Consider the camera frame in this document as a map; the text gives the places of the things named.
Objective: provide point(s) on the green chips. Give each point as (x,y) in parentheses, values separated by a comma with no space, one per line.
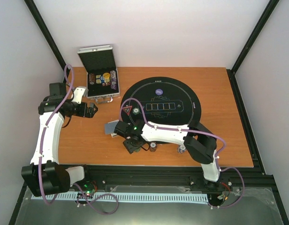
(136,111)

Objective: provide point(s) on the aluminium poker chip case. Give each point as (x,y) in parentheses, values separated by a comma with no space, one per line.
(99,60)

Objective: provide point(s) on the blue-backed card deck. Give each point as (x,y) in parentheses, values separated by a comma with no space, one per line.
(110,127)

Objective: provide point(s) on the purple chips in case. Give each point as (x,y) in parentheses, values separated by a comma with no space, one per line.
(113,80)

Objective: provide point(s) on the red triangular all-in marker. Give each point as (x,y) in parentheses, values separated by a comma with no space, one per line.
(127,109)

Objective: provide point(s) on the blue poker chip stack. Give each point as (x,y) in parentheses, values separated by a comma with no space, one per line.
(181,149)

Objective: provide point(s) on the yellow button in case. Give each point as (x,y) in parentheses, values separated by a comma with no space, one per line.
(106,76)

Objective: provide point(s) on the light blue cable duct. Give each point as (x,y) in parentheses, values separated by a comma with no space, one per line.
(150,198)

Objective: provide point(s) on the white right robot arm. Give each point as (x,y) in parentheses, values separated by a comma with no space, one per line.
(200,143)

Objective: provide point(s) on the purple small blind button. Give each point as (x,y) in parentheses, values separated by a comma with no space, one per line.
(158,92)

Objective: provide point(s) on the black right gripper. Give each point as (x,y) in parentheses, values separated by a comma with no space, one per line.
(130,148)

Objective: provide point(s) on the brown chips in case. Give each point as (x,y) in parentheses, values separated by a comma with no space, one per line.
(91,79)

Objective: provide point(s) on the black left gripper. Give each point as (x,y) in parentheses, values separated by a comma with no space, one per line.
(90,114)

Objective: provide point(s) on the black round poker mat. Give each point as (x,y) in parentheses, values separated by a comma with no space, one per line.
(178,105)

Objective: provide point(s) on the brown poker chip stack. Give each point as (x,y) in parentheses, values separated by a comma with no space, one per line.
(152,147)

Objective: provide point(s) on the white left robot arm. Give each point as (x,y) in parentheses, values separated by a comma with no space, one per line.
(44,175)

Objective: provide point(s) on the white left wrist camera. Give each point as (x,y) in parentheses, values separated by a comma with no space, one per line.
(79,93)

